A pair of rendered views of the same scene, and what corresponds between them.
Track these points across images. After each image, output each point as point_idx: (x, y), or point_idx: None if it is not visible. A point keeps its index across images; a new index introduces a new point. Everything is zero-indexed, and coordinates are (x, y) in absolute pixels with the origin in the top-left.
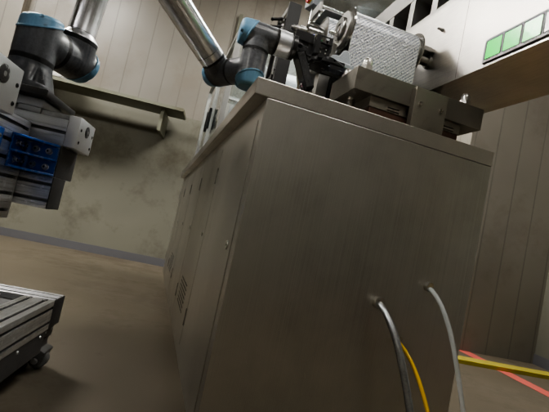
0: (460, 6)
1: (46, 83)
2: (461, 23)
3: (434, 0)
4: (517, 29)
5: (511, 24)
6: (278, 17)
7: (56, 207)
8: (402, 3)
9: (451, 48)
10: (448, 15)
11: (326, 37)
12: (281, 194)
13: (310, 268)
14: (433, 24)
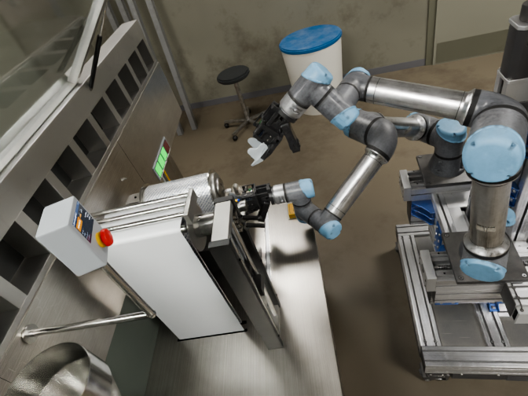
0: (120, 157)
1: (461, 243)
2: (130, 167)
3: (84, 162)
4: (160, 156)
5: (154, 155)
6: (250, 215)
7: (428, 299)
8: (24, 185)
9: (138, 185)
10: (117, 167)
11: (247, 185)
12: None
13: None
14: (109, 181)
